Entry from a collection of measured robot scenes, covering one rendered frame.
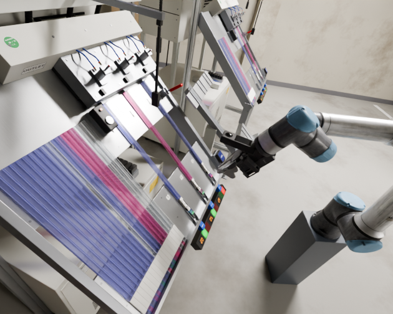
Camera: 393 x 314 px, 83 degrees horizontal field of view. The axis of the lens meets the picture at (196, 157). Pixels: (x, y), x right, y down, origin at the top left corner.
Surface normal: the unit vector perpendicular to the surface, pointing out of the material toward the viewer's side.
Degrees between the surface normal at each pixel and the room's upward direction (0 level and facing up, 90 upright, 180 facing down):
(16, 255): 0
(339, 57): 90
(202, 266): 0
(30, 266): 0
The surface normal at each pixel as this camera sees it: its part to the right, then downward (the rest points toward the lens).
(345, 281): 0.17, -0.74
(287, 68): 0.01, 0.66
